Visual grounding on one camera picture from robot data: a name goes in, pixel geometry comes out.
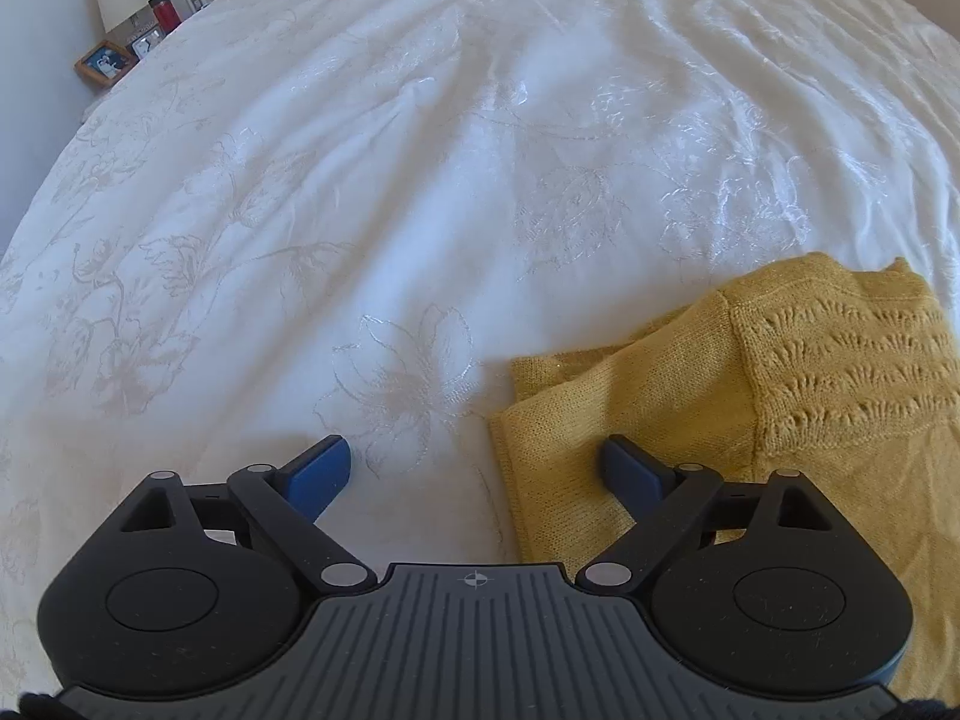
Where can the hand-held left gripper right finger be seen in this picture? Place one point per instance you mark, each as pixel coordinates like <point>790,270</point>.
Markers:
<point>630,481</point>

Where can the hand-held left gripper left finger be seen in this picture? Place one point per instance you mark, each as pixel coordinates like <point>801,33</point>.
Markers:
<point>319,478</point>

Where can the mustard yellow knit sweater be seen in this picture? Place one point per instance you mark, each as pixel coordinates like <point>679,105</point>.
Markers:
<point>750,390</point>

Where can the white embroidered bedspread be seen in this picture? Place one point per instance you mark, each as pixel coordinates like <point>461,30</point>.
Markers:
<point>412,165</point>

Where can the red tumbler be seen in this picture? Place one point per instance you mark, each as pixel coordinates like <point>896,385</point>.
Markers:
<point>165,11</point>

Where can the wooden photo frame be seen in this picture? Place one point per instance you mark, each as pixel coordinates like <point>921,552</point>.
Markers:
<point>105,61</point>

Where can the silver photo frame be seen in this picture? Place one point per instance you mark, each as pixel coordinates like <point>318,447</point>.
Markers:
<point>148,40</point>

